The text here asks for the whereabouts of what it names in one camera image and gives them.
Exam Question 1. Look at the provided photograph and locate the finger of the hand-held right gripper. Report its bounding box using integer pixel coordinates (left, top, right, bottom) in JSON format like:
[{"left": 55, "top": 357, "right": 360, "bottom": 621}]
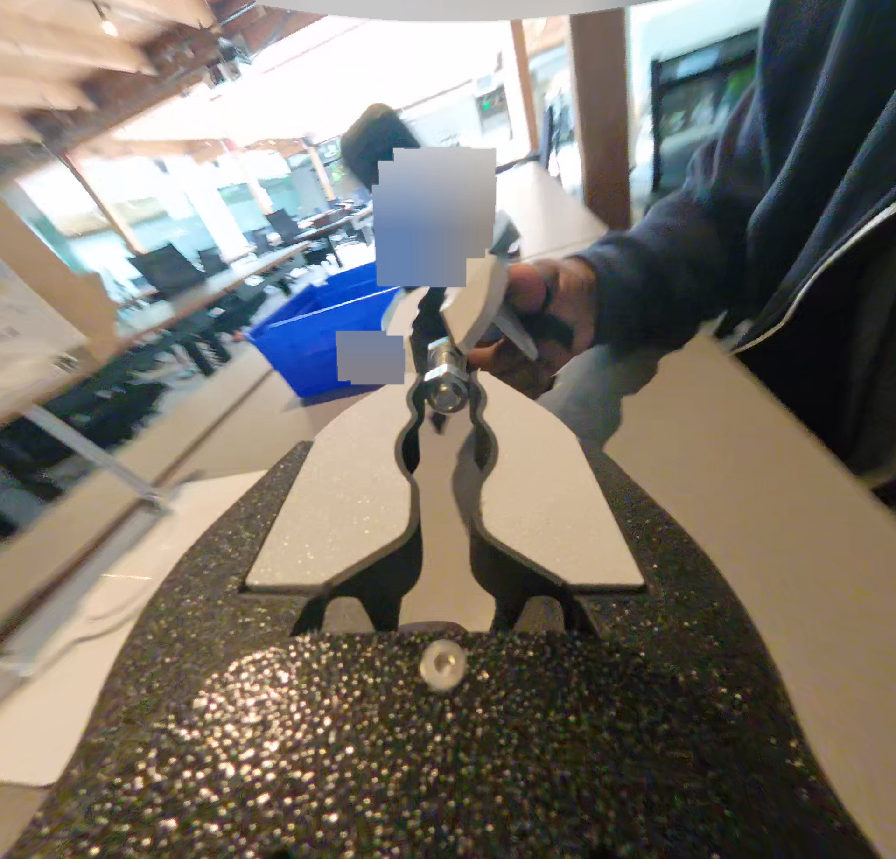
[
  {"left": 440, "top": 256, "right": 511, "bottom": 359},
  {"left": 382, "top": 285, "right": 422, "bottom": 338}
]

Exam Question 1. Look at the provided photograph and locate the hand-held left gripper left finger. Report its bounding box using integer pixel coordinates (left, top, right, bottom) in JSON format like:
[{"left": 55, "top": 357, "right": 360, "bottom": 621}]
[{"left": 244, "top": 372, "right": 424, "bottom": 590}]

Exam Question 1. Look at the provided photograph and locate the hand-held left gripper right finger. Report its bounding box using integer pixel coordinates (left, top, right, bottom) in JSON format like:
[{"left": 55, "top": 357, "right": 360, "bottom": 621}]
[{"left": 472, "top": 371, "right": 646, "bottom": 590}]

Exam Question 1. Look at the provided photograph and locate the steel hex nut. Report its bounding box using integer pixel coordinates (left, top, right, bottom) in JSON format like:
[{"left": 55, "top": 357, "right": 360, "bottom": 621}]
[{"left": 419, "top": 362, "right": 471, "bottom": 413}]

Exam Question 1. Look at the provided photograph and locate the person's right hand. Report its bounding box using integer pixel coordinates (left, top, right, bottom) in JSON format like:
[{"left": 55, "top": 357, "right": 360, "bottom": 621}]
[{"left": 466, "top": 256, "right": 603, "bottom": 377}]

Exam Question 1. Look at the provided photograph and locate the large blue plastic bin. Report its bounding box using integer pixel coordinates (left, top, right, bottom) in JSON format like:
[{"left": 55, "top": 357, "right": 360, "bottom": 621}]
[{"left": 245, "top": 260, "right": 421, "bottom": 399}]

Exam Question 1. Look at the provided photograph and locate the white table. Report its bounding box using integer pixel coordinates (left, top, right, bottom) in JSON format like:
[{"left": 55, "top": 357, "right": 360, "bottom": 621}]
[{"left": 490, "top": 162, "right": 610, "bottom": 259}]

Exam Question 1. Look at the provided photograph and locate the wooden office desk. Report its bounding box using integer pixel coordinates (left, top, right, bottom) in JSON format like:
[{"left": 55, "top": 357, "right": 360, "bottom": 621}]
[{"left": 115, "top": 239, "right": 312, "bottom": 356}]

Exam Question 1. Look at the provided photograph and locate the wooden pillar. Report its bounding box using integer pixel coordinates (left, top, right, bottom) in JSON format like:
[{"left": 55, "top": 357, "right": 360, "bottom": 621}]
[{"left": 568, "top": 11, "right": 634, "bottom": 231}]

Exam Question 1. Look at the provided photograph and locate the black mesh office chair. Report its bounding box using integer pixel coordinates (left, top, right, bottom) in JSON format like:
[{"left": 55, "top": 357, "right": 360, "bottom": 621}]
[{"left": 129, "top": 243, "right": 270, "bottom": 377}]

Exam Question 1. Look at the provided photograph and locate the black framed screen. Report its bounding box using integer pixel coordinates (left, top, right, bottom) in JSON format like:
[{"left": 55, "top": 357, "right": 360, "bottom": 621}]
[{"left": 651, "top": 29, "right": 762, "bottom": 196}]

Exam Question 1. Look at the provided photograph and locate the brown cardboard panel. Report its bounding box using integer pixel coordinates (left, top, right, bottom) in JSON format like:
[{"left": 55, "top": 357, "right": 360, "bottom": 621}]
[{"left": 0, "top": 201, "right": 120, "bottom": 419}]

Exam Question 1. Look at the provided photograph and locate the printed paper sheet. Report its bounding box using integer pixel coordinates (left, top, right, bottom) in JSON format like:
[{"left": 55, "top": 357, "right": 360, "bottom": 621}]
[{"left": 0, "top": 260, "right": 88, "bottom": 398}]

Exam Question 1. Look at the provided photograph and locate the white sign stand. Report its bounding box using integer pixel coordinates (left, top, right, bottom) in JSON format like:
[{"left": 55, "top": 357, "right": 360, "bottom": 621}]
[{"left": 0, "top": 404, "right": 267, "bottom": 786}]

